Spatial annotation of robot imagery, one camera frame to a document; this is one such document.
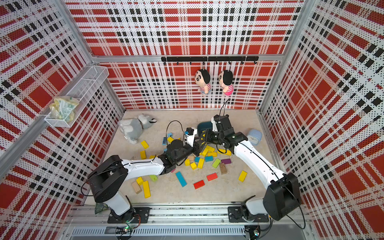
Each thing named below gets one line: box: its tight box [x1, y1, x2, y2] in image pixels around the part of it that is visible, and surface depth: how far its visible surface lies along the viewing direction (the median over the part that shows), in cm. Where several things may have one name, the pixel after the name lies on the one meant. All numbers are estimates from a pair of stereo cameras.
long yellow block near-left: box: [142, 180, 151, 199], surface depth 84 cm
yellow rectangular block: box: [140, 140, 150, 149], surface depth 103 cm
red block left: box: [193, 180, 205, 190], surface depth 86 cm
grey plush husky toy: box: [118, 114, 157, 144], surface depth 102 cm
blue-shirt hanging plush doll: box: [195, 69, 212, 95], surface depth 95 cm
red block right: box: [206, 172, 218, 182], surface depth 88 cm
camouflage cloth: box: [94, 202, 109, 215], surface depth 76 cm
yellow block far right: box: [238, 170, 248, 183], surface depth 88 cm
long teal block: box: [175, 171, 188, 188], surface depth 88 cm
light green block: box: [212, 158, 222, 169], surface depth 93 cm
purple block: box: [221, 158, 232, 165], surface depth 95 cm
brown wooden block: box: [219, 162, 227, 175], surface depth 90 cm
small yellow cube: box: [190, 162, 197, 171], surface depth 90 cm
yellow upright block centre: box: [197, 158, 205, 169], surface depth 93 cm
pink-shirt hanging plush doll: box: [218, 70, 234, 96], surface depth 96 cm
